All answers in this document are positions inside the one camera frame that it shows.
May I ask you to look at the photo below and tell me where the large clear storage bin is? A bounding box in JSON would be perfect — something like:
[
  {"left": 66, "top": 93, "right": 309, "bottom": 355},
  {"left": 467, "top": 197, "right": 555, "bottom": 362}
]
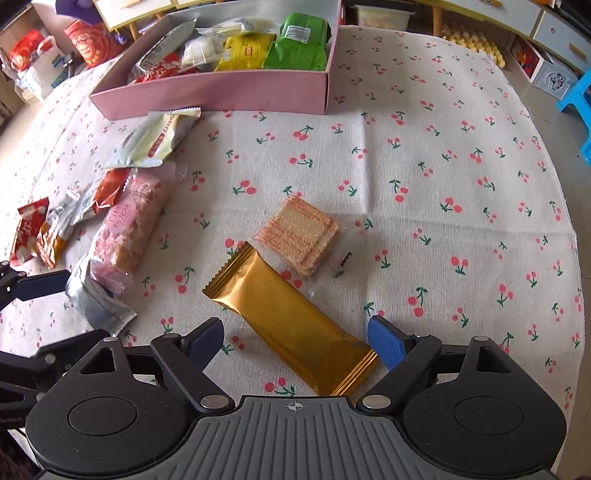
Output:
[{"left": 355, "top": 2, "right": 414, "bottom": 29}]

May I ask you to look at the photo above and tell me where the pink cardboard box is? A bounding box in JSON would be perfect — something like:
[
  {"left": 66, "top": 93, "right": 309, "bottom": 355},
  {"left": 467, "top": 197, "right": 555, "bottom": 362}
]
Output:
[{"left": 89, "top": 0, "right": 342, "bottom": 121}]

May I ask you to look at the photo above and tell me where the long silver snack packet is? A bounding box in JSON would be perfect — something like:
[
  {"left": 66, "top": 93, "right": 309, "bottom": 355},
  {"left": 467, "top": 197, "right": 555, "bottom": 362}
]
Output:
[{"left": 139, "top": 21, "right": 197, "bottom": 70}]

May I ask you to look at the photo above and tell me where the red candy packet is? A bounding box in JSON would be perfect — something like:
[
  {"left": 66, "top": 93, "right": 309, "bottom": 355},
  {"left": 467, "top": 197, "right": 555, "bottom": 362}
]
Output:
[
  {"left": 137, "top": 53, "right": 183, "bottom": 85},
  {"left": 10, "top": 198, "right": 50, "bottom": 267}
]

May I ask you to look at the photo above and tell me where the printed cardboard box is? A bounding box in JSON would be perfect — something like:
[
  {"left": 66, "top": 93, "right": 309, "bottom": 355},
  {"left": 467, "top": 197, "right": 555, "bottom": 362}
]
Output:
[{"left": 508, "top": 34, "right": 578, "bottom": 95}]

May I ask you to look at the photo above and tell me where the clear white rice cracker packet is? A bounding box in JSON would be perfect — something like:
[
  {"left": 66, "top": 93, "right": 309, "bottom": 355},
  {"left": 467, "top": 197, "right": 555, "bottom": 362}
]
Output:
[{"left": 181, "top": 15, "right": 280, "bottom": 73}]

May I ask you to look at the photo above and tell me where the grey blue stand drawer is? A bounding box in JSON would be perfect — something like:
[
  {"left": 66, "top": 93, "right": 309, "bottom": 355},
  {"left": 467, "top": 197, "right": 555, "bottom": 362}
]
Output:
[
  {"left": 438, "top": 0, "right": 539, "bottom": 21},
  {"left": 533, "top": 10, "right": 591, "bottom": 73}
]

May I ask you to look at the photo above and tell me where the cherry print tablecloth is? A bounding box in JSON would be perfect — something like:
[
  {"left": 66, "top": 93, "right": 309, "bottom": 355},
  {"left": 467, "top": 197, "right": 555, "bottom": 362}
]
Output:
[{"left": 0, "top": 21, "right": 585, "bottom": 418}]

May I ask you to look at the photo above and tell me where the yellow snack packet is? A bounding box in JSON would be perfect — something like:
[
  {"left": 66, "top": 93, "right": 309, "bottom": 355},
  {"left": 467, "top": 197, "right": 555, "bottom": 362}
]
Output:
[{"left": 215, "top": 33, "right": 278, "bottom": 72}]

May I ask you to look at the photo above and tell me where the low wooden tv stand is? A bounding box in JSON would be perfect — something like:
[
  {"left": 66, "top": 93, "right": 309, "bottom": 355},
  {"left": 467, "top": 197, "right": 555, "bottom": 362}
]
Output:
[{"left": 342, "top": 0, "right": 591, "bottom": 75}]

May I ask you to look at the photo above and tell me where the orange and silver snack packet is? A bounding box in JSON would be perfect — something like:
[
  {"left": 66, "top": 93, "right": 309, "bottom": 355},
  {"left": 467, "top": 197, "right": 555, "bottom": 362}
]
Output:
[{"left": 92, "top": 168, "right": 132, "bottom": 213}]

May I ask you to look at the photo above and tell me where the green snack packet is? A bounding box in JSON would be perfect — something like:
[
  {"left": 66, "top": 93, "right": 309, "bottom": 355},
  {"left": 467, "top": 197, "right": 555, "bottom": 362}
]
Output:
[{"left": 264, "top": 13, "right": 333, "bottom": 72}]

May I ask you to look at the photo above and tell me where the gold foil snack packet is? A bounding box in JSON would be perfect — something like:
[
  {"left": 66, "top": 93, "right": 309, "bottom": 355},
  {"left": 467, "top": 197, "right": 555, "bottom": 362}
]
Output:
[{"left": 203, "top": 242, "right": 379, "bottom": 398}]

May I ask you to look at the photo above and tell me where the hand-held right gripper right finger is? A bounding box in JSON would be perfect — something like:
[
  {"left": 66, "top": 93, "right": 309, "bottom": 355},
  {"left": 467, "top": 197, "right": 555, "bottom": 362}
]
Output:
[{"left": 355, "top": 315, "right": 520, "bottom": 412}]

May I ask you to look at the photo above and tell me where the orange packet with white label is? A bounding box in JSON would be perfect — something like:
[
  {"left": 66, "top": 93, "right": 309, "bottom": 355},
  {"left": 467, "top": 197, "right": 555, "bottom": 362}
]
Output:
[{"left": 37, "top": 187, "right": 107, "bottom": 269}]

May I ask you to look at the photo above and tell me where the cream packet with red stripe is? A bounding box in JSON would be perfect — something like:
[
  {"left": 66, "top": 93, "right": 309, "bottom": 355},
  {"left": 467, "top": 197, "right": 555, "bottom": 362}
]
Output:
[{"left": 104, "top": 107, "right": 201, "bottom": 169}]

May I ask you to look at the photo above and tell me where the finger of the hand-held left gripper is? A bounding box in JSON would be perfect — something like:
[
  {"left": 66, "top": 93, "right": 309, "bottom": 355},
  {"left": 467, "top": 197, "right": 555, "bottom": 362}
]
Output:
[
  {"left": 0, "top": 329, "right": 109, "bottom": 384},
  {"left": 0, "top": 261, "right": 72, "bottom": 315}
]

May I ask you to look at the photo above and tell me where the purple hat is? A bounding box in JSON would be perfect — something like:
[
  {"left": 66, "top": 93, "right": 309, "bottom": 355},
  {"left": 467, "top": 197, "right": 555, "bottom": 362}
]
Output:
[{"left": 55, "top": 0, "right": 100, "bottom": 24}]

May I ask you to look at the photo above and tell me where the small silver snack packet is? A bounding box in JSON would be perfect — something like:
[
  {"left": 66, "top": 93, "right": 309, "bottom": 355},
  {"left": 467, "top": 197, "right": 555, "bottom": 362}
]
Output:
[{"left": 65, "top": 254, "right": 138, "bottom": 337}]

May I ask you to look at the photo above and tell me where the red printed bag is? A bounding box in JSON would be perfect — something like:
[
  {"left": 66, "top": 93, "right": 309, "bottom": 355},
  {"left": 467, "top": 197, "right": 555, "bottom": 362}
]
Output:
[{"left": 64, "top": 18, "right": 123, "bottom": 68}]

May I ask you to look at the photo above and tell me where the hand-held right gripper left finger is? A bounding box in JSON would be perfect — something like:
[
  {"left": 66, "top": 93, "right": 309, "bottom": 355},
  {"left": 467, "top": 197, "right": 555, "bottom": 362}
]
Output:
[{"left": 76, "top": 318, "right": 236, "bottom": 411}]

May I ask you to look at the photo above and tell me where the white paper shopping bag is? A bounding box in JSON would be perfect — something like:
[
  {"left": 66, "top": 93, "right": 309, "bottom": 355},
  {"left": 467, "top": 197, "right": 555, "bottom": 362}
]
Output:
[{"left": 16, "top": 36, "right": 68, "bottom": 100}]

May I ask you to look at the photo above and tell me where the yellow egg tray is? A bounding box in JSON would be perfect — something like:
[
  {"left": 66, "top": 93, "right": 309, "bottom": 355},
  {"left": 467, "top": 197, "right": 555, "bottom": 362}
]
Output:
[{"left": 441, "top": 21, "right": 506, "bottom": 70}]

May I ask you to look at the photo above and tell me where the clear packet of wafers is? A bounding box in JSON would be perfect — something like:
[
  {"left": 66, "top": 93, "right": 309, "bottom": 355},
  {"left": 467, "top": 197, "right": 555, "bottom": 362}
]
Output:
[{"left": 253, "top": 195, "right": 358, "bottom": 296}]

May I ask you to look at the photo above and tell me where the red gift bag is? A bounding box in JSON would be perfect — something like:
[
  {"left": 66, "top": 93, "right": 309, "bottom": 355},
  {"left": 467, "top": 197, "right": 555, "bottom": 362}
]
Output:
[{"left": 10, "top": 28, "right": 47, "bottom": 70}]

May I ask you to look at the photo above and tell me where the pink wafer packet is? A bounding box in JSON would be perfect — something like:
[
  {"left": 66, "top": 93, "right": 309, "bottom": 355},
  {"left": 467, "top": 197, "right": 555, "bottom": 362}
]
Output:
[{"left": 88, "top": 173, "right": 169, "bottom": 296}]

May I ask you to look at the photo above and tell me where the blue plastic stool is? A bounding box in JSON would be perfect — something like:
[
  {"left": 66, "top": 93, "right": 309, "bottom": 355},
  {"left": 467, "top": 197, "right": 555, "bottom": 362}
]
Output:
[{"left": 556, "top": 69, "right": 591, "bottom": 162}]

